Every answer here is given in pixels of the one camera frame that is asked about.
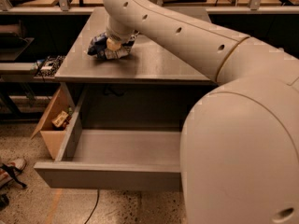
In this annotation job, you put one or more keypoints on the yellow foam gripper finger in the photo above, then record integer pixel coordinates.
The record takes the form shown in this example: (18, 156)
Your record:
(113, 45)

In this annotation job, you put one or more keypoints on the blue chip bag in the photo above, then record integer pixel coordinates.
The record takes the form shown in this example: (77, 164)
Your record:
(99, 47)

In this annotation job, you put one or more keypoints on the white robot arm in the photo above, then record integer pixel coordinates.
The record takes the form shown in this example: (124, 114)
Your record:
(239, 158)

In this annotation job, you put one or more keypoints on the grey cabinet with top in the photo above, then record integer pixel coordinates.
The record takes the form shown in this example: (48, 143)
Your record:
(134, 62)

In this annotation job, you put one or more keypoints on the open grey top drawer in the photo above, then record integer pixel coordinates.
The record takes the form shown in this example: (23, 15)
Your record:
(128, 142)

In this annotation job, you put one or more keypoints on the black white patterned notebook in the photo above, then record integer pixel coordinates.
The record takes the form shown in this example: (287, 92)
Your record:
(49, 66)

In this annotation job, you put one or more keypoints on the open cardboard box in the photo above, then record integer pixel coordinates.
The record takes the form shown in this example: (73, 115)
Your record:
(52, 137)

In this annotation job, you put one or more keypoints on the small item in box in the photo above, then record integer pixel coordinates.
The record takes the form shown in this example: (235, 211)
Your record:
(61, 121)

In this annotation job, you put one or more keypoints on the white and orange shoe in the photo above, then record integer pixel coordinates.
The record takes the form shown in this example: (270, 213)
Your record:
(8, 172)

